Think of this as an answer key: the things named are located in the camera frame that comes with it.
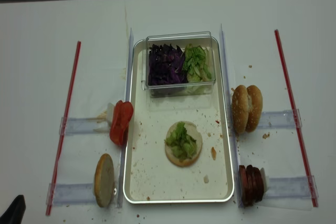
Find red strip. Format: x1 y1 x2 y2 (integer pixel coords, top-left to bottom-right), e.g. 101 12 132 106
274 29 319 208
45 41 81 216

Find tomato slices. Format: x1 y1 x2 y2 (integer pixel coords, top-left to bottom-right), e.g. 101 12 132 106
113 100 134 130
109 124 128 146

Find right red strip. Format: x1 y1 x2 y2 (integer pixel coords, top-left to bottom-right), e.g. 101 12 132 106
274 29 319 208

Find clear patty holder rail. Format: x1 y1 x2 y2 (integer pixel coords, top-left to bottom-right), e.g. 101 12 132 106
264 176 319 199

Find bun half standing left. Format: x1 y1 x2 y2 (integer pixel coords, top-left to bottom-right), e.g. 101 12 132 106
93 153 114 207

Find lettuce on bun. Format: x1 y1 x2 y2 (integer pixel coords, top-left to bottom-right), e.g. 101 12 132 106
165 122 197 160

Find shredded purple cabbage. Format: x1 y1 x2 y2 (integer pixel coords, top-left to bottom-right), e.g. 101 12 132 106
148 44 188 86

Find white metal tray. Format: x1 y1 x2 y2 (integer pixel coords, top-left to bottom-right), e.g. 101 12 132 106
123 38 234 204

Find white block behind patties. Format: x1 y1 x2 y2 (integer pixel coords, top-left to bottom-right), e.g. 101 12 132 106
260 168 269 193

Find tomato slices in holder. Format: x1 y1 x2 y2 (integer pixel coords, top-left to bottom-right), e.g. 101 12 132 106
109 124 128 146

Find white block behind tomatoes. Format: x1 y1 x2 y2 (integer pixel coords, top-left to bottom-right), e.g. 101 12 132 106
106 103 114 126

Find clear bun rail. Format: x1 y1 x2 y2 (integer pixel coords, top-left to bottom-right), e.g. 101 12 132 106
46 183 96 206
257 109 302 129

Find sliced meat patties stack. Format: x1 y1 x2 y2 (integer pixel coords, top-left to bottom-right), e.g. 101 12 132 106
239 165 264 207

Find clear plastic salad container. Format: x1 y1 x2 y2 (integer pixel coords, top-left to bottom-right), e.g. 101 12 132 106
142 31 216 98

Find clear right bun rail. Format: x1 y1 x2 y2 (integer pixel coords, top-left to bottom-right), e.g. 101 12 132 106
257 109 302 129

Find sesame bun top left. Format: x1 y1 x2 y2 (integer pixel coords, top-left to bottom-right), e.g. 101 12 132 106
232 85 249 133

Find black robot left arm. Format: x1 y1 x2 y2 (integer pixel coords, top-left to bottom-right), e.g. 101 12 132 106
1 195 26 224

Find sesame bun top right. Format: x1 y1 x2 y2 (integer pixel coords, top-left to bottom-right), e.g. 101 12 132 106
245 85 263 132

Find left red strip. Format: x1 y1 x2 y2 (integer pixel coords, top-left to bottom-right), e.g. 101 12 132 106
45 41 81 216

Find shredded green lettuce pile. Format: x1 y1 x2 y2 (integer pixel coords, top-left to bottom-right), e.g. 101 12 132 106
183 44 212 82

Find clear tomato holder rail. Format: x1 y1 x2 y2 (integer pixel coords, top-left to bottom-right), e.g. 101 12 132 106
59 117 110 136

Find bottom bun on tray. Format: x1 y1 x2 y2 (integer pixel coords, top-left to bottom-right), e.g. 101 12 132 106
164 121 203 167

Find clear left bun rail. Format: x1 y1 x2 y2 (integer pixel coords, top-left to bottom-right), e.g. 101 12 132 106
46 183 96 206

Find sesame bun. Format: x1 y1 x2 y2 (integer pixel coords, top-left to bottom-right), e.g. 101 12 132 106
245 85 263 132
232 85 249 133

